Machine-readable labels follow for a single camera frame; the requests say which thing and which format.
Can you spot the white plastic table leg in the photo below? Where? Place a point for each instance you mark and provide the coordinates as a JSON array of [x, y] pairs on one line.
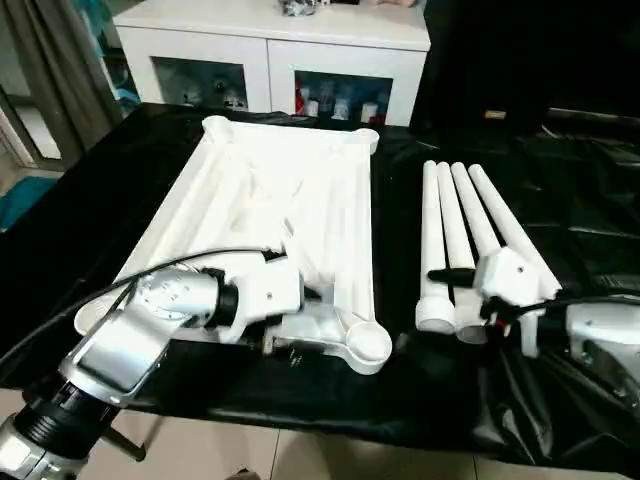
[[431, 225], [505, 220], [472, 205], [452, 215]]

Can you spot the white plastic table top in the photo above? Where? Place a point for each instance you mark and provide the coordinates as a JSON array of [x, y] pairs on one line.
[[280, 165]]

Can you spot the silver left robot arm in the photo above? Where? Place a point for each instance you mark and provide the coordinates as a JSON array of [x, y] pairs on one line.
[[125, 350]]

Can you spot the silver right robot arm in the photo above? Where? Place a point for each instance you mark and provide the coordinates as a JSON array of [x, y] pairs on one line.
[[600, 325]]

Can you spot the black work mat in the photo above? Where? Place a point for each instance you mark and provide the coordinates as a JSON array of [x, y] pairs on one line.
[[350, 400]]

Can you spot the black cabinet with gold label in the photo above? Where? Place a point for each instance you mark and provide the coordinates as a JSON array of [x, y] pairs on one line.
[[475, 60]]

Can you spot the teal blue box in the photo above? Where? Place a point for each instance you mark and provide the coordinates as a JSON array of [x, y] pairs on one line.
[[25, 200]]

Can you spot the dark patterned ornament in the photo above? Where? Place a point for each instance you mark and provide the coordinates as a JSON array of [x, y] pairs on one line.
[[300, 7]]

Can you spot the white glass-door cabinet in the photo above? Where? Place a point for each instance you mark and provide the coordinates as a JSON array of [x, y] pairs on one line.
[[250, 25]]

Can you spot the grey curtain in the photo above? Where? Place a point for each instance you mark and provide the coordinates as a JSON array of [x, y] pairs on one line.
[[60, 75]]

